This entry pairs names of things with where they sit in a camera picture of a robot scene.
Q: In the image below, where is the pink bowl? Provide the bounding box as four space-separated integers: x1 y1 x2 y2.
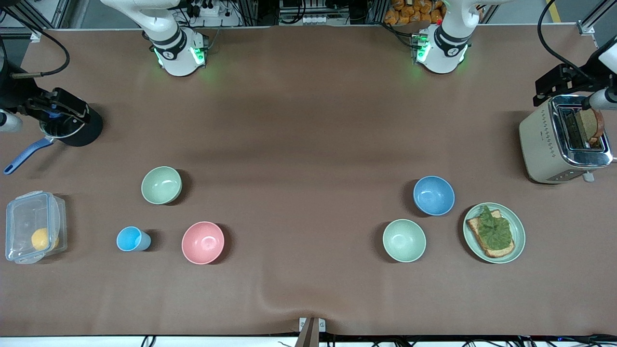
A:
181 221 225 265

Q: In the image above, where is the light green bowl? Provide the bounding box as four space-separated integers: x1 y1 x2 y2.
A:
382 219 427 263
141 166 183 205

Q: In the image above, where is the yellow lemon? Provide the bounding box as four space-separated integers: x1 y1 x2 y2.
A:
31 227 59 251

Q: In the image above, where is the light blue cup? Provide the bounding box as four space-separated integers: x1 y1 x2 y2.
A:
116 226 152 252

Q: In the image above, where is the clear plastic lidded container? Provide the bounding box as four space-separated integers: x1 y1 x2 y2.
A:
5 190 68 265

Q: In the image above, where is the brown bread slice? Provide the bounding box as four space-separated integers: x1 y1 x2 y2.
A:
578 108 605 145

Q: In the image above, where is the black pot with blue handle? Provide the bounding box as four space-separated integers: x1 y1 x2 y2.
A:
3 96 104 175

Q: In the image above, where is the blue bowl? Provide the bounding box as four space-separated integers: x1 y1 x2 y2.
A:
413 175 455 216

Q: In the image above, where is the glass lid with blue knob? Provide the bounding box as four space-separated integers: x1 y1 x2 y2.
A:
40 108 85 139

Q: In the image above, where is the cream and chrome toaster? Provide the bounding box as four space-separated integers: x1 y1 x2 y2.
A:
519 94 614 185

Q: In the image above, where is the white power strip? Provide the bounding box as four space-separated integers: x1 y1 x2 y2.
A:
190 0 227 17

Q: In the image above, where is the bag of orange snacks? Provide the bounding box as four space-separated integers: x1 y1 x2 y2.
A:
384 0 446 26

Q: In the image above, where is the metal table edge bracket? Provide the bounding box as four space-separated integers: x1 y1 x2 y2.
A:
295 317 326 347

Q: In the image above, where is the green lettuce leaf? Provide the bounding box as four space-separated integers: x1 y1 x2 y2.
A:
477 205 512 250

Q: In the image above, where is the light green plate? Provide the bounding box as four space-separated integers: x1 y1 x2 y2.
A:
463 202 526 264

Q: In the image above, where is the toasted bread slice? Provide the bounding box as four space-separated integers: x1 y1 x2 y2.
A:
466 209 515 259

